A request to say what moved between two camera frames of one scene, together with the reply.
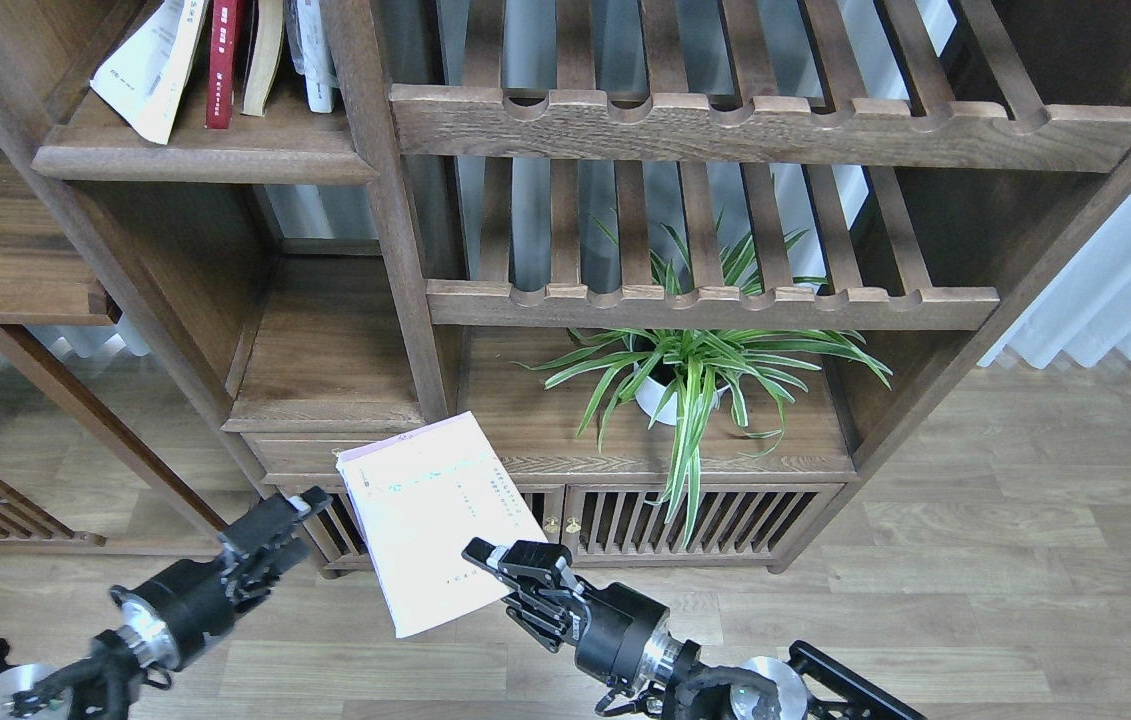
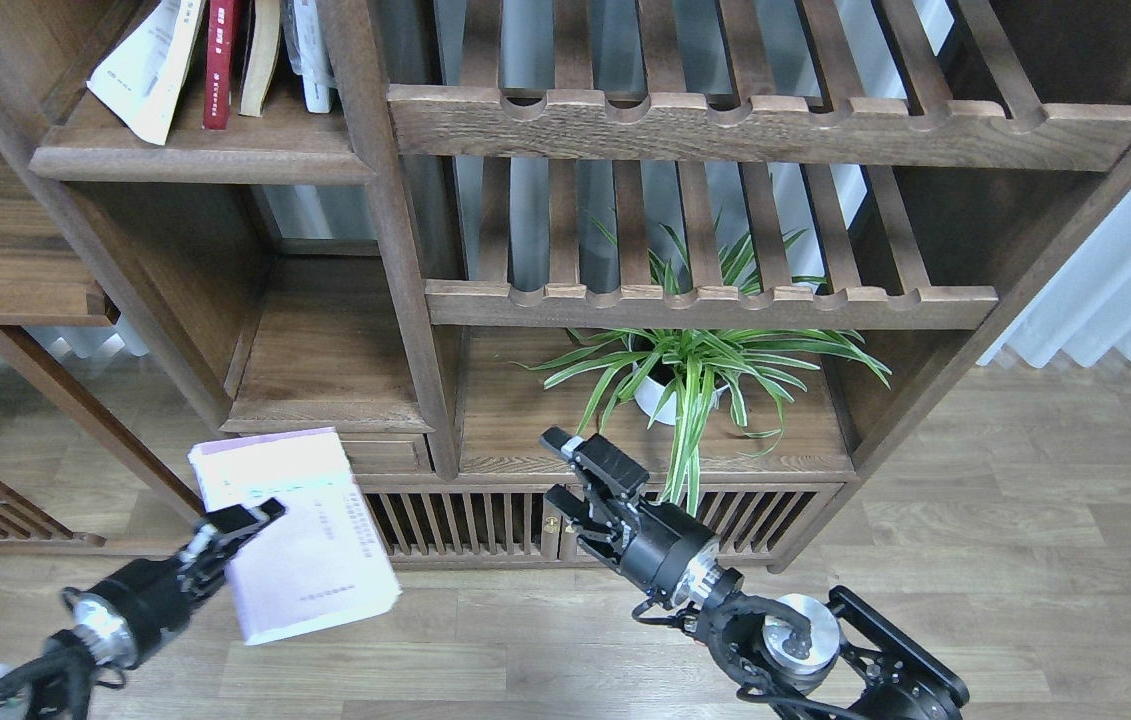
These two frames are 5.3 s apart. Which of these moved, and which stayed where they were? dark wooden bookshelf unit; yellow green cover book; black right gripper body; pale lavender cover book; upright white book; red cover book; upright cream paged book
Moved: black right gripper body; pale lavender cover book
Stayed: dark wooden bookshelf unit; yellow green cover book; red cover book; upright cream paged book; upright white book
